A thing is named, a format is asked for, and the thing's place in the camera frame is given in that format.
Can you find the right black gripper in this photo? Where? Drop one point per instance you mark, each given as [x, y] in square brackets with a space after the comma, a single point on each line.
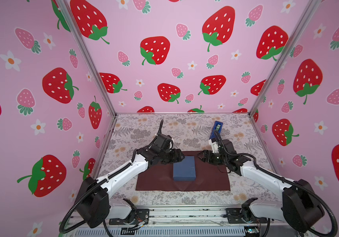
[208, 158]

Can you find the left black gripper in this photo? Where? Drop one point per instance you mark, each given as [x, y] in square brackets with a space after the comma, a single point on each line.
[174, 159]

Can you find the maroon wrapping paper sheet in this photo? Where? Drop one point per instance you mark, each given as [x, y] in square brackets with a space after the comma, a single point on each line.
[208, 178]

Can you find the blue gift box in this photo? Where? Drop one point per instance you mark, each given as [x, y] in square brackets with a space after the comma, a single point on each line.
[185, 170]

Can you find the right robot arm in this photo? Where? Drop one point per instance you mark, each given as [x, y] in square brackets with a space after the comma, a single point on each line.
[298, 205]

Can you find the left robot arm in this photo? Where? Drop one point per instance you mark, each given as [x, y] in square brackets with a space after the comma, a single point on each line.
[93, 200]

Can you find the floral table mat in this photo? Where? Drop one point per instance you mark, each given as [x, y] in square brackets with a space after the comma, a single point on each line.
[190, 132]

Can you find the blue tape dispenser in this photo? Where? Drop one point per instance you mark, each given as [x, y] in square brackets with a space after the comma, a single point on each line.
[217, 127]

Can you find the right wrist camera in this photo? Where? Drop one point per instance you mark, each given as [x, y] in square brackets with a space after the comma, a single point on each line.
[214, 146]

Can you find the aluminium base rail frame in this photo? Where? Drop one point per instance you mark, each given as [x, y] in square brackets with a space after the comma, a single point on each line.
[187, 221]

